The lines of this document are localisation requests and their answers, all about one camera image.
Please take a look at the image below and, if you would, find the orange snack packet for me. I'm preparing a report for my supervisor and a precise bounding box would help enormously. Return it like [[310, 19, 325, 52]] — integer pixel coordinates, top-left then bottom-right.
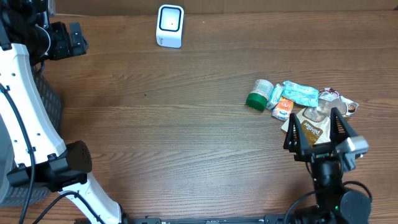
[[272, 96, 294, 121]]

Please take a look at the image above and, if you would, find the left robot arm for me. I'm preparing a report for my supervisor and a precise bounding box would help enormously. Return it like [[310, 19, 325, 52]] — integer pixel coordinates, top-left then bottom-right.
[[1, 1, 128, 223]]

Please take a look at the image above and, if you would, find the green lid jar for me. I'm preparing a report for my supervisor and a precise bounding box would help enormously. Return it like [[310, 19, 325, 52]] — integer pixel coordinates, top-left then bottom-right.
[[246, 79, 274, 112]]

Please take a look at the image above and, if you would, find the grey plastic mesh basket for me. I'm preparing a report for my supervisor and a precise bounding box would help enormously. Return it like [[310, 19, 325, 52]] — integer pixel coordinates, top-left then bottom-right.
[[1, 69, 63, 207]]

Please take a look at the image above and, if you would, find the brown nut snack bag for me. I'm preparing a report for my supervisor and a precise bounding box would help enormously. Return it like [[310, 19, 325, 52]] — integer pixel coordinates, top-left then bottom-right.
[[295, 88, 359, 146]]

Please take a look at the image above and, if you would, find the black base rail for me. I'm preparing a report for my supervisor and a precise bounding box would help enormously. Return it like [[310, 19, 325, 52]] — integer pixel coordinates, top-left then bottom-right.
[[73, 213, 351, 224]]

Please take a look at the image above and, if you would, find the teal snack bar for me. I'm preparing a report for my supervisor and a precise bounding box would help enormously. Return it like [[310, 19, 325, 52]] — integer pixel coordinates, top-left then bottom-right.
[[282, 80, 319, 108]]

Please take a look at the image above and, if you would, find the small teal white carton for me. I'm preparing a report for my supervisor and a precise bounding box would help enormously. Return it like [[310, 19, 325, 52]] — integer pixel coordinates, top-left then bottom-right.
[[266, 83, 284, 110]]

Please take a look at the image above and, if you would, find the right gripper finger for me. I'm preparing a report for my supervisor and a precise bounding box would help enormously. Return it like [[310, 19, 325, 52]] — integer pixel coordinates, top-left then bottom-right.
[[283, 116, 311, 155], [330, 108, 358, 147]]

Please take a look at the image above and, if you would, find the white barcode scanner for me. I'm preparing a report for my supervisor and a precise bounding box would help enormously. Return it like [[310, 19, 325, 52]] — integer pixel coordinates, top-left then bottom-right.
[[155, 4, 185, 49]]

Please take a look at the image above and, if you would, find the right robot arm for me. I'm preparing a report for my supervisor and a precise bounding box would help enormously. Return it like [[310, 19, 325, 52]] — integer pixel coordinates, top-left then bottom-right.
[[284, 108, 373, 223]]

